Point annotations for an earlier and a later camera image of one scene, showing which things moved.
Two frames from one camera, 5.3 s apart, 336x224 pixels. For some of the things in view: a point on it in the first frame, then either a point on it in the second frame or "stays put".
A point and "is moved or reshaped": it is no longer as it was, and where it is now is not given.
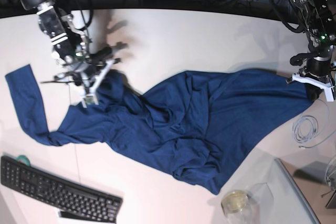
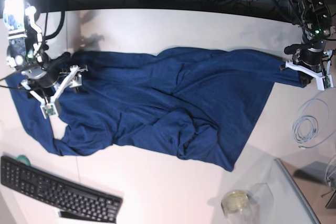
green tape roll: x=23 y=158 stays put
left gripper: x=87 y=70 -> x=47 y=82
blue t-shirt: x=187 y=125 is moved or reshaped
